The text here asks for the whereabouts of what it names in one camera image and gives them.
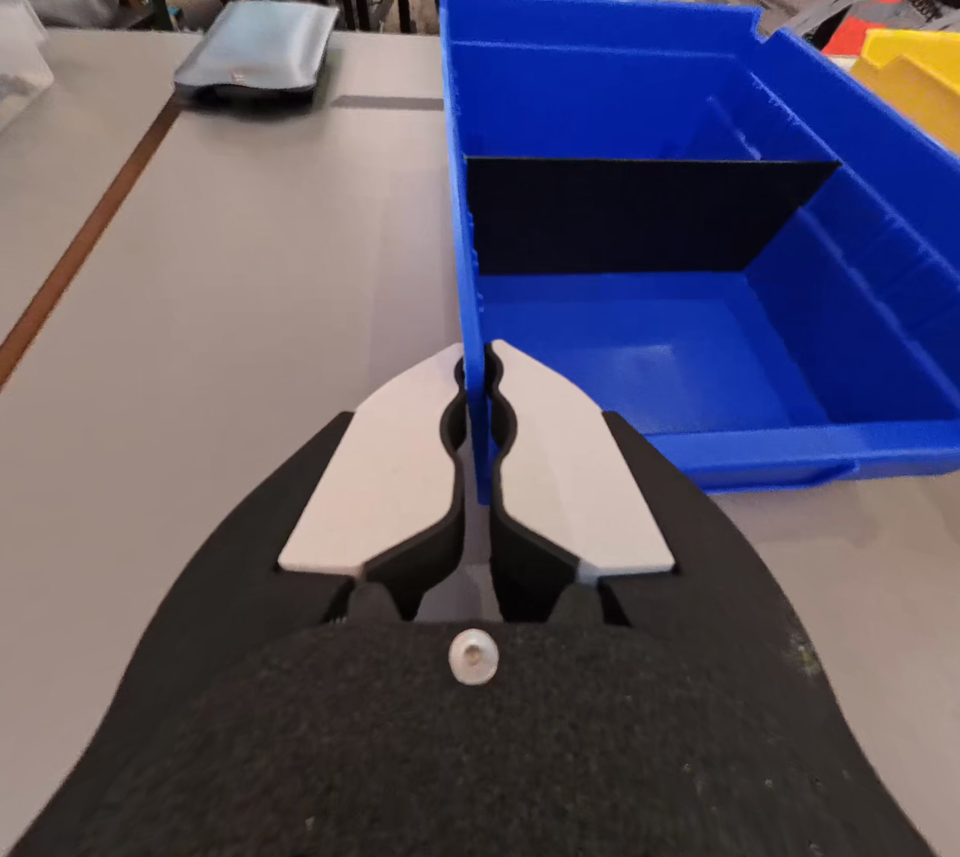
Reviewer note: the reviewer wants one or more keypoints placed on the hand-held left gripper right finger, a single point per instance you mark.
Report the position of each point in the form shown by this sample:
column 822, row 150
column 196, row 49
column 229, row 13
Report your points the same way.
column 585, row 482

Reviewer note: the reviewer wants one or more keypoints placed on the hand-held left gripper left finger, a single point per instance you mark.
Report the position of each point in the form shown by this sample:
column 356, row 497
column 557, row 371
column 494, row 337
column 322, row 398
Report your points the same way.
column 375, row 482

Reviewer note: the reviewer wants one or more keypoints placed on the blue plastic bin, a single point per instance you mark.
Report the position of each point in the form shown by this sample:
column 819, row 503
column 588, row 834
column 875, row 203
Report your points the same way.
column 675, row 362

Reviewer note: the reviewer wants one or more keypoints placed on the yellow plastic bin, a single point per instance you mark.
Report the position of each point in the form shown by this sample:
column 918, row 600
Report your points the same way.
column 915, row 77

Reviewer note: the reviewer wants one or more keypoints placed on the black bin divider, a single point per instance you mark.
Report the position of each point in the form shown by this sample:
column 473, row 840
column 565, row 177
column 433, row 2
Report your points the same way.
column 615, row 212

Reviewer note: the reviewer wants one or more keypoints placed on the grey pouch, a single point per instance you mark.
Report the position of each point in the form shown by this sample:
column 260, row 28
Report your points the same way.
column 255, row 47

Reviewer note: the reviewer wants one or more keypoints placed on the orange safety cone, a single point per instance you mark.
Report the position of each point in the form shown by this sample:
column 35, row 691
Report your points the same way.
column 862, row 21

